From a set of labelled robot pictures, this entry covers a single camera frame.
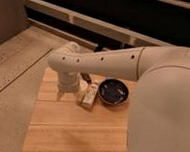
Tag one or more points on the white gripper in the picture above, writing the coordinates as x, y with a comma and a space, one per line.
68, 82

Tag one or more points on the dark ceramic bowl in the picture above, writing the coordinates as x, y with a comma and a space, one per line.
113, 92

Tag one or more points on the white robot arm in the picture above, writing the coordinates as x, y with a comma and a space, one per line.
159, 117

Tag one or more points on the dark brown bar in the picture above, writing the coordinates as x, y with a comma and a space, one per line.
86, 77

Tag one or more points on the white rectangular bottle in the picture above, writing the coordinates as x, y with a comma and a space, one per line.
90, 95

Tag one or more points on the wooden slatted table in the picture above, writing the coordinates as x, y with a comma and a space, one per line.
59, 124

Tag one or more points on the grey couch corner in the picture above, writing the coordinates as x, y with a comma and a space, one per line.
13, 19

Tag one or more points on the black table leg bracket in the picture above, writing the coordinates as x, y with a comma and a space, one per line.
99, 48

